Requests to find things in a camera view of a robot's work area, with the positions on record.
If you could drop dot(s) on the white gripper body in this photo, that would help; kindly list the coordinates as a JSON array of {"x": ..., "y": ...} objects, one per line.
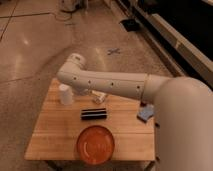
[{"x": 98, "y": 97}]

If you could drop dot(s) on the black whiteboard eraser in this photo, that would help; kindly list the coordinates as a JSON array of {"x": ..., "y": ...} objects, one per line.
[{"x": 89, "y": 114}]

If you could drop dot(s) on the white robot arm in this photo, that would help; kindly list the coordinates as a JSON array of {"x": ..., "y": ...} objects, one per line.
[{"x": 183, "y": 111}]

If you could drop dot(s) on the white paper cup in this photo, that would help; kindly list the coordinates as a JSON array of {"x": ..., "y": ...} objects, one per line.
[{"x": 66, "y": 94}]

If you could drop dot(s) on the orange plastic bowl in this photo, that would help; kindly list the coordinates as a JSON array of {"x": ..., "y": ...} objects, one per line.
[{"x": 95, "y": 145}]

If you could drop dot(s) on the blue sponge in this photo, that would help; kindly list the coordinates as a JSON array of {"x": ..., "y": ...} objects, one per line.
[{"x": 145, "y": 112}]

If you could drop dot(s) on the wooden table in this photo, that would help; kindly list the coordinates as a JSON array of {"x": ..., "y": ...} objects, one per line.
[{"x": 58, "y": 127}]

